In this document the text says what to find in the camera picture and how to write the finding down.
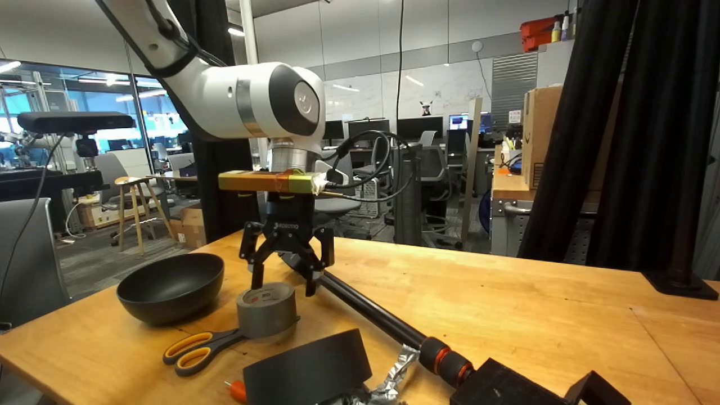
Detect large black tape roll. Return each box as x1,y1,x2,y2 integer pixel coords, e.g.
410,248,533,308
240,326,373,405

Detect orange handled small screwdriver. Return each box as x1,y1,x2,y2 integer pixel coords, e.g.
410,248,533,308
222,377,250,405

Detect orange handled scissors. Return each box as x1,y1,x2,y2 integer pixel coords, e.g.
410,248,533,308
160,326,248,379

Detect cardboard shipping box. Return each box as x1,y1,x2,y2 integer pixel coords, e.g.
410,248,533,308
520,84,567,191

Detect black bowl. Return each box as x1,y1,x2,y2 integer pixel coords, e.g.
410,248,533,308
115,252,227,329

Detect black office chair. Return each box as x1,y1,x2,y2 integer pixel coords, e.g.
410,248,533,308
310,144,397,234

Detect grey duct tape roll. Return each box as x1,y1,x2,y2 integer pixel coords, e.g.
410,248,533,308
235,281,302,341

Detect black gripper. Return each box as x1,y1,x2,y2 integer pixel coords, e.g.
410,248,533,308
238,191,337,300

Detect crumpled silver foil wrapper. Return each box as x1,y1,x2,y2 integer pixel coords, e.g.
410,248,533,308
364,342,423,405

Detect black stereo camera bar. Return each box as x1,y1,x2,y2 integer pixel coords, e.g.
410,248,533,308
15,110,137,139

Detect grey panel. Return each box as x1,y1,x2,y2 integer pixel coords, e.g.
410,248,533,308
0,195,74,332

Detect black clamp pole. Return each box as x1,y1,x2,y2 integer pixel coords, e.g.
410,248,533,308
279,251,635,405

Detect wooden stool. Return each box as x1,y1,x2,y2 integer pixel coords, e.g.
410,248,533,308
111,174,176,252

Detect black curtain stand foot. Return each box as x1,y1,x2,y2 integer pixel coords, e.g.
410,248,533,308
641,271,720,303

